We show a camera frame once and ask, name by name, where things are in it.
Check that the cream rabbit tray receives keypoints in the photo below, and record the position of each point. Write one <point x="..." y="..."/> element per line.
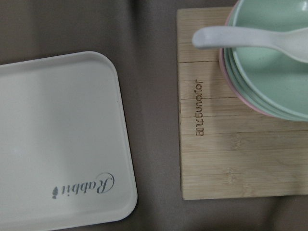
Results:
<point x="65" y="159"/>

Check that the bamboo cutting board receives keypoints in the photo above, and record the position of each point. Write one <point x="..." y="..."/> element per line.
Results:
<point x="228" y="150"/>

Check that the pink bowl under stack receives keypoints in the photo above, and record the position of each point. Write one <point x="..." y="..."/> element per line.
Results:
<point x="231" y="86"/>

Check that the green bowl stack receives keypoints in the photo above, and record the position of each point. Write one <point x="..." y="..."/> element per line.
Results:
<point x="269" y="79"/>

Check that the white ceramic spoon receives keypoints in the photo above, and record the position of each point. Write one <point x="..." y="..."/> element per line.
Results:
<point x="291" y="43"/>

